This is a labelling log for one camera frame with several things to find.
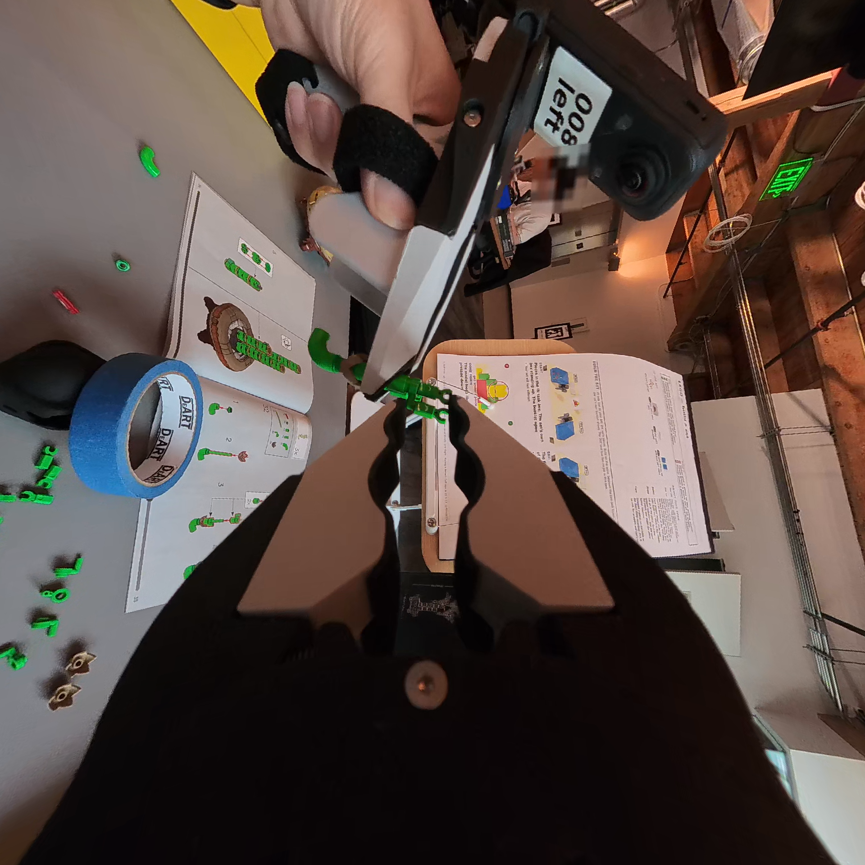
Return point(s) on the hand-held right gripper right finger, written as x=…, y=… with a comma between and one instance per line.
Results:
x=534, y=540

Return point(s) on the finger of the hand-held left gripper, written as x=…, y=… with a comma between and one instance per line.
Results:
x=405, y=290
x=449, y=270

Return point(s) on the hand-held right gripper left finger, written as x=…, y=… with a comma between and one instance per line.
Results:
x=324, y=547

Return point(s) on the green lego bamboo stem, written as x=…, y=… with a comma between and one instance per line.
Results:
x=405, y=388

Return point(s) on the black lego set box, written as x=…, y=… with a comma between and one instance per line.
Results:
x=432, y=608

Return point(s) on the brown lego pot base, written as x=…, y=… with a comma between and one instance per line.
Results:
x=321, y=199

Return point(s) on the lego instruction booklet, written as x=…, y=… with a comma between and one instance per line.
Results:
x=203, y=223

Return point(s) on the tan lego leaf piece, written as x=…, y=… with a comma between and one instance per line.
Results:
x=81, y=662
x=64, y=697

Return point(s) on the green curved lego piece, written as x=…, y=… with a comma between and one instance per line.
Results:
x=148, y=161

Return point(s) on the scattered green lego pieces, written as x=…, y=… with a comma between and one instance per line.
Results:
x=47, y=463

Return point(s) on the small red lego piece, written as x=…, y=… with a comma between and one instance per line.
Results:
x=65, y=301

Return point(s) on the person's left hand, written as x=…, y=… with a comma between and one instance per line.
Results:
x=365, y=47

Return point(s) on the wooden display board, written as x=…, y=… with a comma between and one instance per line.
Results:
x=500, y=347

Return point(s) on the black-white marker sign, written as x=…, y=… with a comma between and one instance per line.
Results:
x=557, y=331

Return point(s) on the printed instruction sheet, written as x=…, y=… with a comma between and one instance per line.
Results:
x=608, y=439

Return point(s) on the blue masking tape roll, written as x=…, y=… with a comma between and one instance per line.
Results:
x=94, y=432

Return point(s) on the green exit sign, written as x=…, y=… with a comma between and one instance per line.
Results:
x=787, y=179

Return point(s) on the black hanging panel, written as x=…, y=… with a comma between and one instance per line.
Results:
x=811, y=34

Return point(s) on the black rounded case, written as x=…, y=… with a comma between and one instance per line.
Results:
x=40, y=385

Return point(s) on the white wall picture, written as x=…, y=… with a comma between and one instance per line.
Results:
x=709, y=608

